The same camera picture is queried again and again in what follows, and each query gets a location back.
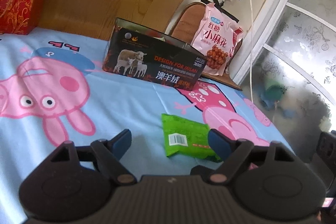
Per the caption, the black sheep print box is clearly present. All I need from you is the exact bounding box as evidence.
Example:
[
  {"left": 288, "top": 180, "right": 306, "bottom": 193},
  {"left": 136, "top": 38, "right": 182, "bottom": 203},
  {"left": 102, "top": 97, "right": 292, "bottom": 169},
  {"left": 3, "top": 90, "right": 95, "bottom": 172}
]
[{"left": 102, "top": 18, "right": 207, "bottom": 90}]

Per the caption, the bright green snack packet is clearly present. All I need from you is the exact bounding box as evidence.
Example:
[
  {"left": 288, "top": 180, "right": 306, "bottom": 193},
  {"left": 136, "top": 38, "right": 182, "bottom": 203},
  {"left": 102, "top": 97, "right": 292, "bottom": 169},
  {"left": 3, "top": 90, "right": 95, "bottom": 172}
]
[{"left": 161, "top": 114, "right": 221, "bottom": 162}]

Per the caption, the brown cushioned chair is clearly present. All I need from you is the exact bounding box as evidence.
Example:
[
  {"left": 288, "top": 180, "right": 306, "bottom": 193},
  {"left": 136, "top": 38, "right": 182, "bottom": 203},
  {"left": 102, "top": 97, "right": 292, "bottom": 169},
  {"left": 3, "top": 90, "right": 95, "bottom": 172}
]
[{"left": 165, "top": 2, "right": 244, "bottom": 91}]

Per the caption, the pink twisted snack bag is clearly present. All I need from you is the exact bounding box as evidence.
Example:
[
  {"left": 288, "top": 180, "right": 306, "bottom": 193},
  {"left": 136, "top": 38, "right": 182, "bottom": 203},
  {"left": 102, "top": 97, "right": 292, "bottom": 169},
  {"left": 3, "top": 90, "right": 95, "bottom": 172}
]
[{"left": 191, "top": 3, "right": 243, "bottom": 76}]

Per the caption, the Peppa Pig bed sheet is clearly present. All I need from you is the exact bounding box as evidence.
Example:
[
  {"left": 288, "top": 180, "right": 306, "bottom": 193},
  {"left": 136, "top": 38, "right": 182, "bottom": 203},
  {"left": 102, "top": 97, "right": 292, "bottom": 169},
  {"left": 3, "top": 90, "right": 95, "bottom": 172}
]
[{"left": 1, "top": 28, "right": 284, "bottom": 223}]

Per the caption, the white window frame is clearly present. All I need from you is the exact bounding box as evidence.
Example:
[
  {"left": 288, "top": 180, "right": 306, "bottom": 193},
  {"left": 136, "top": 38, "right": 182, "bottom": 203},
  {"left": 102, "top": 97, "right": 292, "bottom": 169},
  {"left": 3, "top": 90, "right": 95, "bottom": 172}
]
[{"left": 242, "top": 0, "right": 335, "bottom": 104}]

